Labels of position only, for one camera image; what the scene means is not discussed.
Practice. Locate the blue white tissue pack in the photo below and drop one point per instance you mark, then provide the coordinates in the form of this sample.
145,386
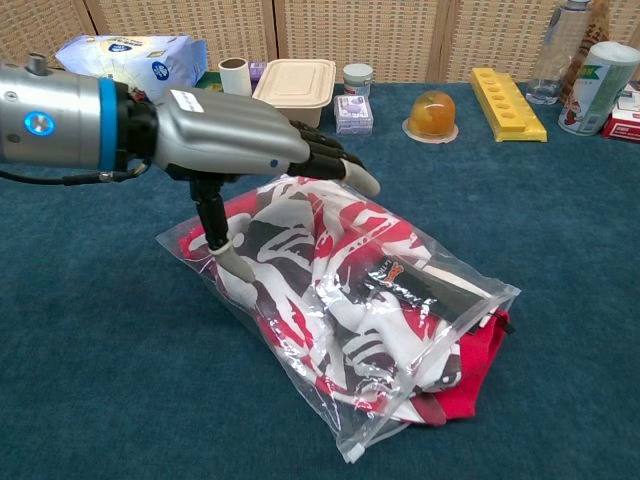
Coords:
150,62

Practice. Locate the blue table cloth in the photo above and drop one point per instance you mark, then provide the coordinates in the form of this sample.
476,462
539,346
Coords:
100,325

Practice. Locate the white green canister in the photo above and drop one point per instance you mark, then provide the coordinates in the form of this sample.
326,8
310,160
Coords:
595,90

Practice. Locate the green yellow sponge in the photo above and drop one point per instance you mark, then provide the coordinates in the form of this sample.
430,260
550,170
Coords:
210,82

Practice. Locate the clear water bottle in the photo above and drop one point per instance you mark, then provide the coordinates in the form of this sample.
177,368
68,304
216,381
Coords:
555,55

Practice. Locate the small white jar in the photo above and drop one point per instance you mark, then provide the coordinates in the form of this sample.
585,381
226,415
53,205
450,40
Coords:
357,80

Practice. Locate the red white carton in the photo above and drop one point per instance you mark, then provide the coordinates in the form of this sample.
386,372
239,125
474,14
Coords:
625,127

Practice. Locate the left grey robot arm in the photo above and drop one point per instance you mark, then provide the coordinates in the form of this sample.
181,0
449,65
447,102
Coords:
60,120

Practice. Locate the clear purple small case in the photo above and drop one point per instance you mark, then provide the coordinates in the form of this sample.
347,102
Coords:
354,115

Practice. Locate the beige lidded lunch box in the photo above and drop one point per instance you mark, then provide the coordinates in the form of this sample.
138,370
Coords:
295,85

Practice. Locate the white cardboard roll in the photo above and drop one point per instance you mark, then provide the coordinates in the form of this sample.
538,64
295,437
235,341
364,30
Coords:
236,80

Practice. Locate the clear plastic bag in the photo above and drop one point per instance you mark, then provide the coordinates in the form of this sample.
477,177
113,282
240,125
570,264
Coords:
370,430

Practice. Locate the yellow tray with round holes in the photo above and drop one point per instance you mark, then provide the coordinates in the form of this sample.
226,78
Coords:
510,112

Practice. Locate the black clothing hang tag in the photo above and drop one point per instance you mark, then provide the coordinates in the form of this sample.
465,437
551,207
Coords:
425,292

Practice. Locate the purple cardboard box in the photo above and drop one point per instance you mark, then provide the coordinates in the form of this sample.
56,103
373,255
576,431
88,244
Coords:
257,75

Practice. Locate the woven folding screen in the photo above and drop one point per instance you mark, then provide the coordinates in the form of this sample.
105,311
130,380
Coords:
400,35

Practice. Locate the red white patterned clothes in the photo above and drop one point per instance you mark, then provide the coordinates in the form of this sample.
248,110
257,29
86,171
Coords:
300,260

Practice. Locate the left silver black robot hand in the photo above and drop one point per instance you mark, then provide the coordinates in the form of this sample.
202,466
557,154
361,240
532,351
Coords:
225,132

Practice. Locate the orange jelly cup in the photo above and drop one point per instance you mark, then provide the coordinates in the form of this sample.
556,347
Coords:
432,117

